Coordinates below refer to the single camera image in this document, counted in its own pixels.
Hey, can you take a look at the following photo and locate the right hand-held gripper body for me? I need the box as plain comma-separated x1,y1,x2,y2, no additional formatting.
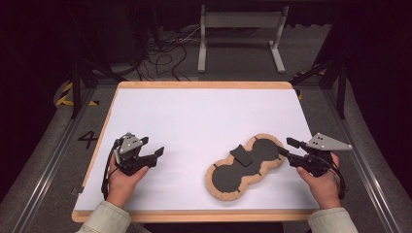
286,132,354,178

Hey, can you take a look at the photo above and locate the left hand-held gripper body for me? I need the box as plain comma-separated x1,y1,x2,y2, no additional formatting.
111,131,159,178

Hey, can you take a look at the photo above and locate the person's right hand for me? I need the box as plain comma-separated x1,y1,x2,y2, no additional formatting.
295,151,343,211

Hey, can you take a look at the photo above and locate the person's left hand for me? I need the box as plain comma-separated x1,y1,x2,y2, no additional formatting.
106,154,150,210

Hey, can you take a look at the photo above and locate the white table mat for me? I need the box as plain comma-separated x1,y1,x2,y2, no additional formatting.
75,87,321,212

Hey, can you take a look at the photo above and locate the yellow black hazard tape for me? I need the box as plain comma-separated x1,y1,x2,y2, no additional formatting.
292,66,326,101
55,81,100,108

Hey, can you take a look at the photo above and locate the black tripod stand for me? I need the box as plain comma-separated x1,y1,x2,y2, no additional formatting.
290,9,350,119
66,6,128,119

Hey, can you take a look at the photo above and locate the dark equipment rack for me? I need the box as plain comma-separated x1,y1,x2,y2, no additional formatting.
96,3,163,66

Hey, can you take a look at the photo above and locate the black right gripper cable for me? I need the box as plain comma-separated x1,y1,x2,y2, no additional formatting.
326,158,347,200

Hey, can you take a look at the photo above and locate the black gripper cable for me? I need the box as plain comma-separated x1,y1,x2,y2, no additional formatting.
326,158,347,200
100,139,123,200

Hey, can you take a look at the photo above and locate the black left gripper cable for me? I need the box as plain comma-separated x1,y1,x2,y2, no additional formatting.
100,139,123,200

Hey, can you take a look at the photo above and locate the aluminium floor rail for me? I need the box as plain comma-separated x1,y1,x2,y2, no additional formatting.
9,86,97,233
324,88,406,233

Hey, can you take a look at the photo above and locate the tangle of black floor cables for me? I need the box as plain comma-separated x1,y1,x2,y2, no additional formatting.
135,27,202,82

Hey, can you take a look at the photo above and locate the white metal stand frame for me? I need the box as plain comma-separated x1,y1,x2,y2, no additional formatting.
196,4,290,75

